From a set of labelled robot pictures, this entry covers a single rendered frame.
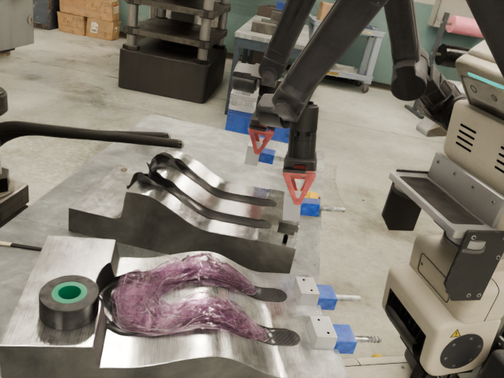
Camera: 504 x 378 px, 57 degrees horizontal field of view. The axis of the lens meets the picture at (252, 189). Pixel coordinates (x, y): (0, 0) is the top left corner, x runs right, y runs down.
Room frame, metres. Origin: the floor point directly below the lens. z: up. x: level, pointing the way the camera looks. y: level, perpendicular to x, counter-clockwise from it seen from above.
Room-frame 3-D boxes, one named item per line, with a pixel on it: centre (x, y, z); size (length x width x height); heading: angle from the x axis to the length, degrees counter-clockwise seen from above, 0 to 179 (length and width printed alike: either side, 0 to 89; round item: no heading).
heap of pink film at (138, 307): (0.61, 0.07, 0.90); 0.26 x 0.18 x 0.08; 103
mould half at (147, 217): (0.97, 0.13, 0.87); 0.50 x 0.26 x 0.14; 86
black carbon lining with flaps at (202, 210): (0.96, 0.11, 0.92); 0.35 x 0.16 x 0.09; 86
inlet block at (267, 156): (1.19, -0.03, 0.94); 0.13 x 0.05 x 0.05; 86
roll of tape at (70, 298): (0.51, 0.23, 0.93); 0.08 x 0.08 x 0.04
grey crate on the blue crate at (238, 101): (4.17, 0.04, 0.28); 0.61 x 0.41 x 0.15; 89
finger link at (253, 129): (1.18, 0.00, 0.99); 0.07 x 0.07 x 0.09; 86
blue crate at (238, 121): (4.17, 0.04, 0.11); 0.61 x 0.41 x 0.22; 89
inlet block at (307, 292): (0.73, -0.18, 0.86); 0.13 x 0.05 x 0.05; 103
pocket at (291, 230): (0.89, -0.10, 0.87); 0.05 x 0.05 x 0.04; 86
